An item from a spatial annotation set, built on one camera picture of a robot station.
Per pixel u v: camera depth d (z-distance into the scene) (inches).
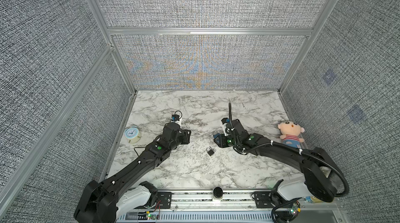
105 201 15.3
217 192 26.4
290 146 20.2
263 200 28.8
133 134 36.3
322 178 16.9
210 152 34.7
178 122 28.8
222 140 29.5
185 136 28.0
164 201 29.0
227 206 28.8
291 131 35.7
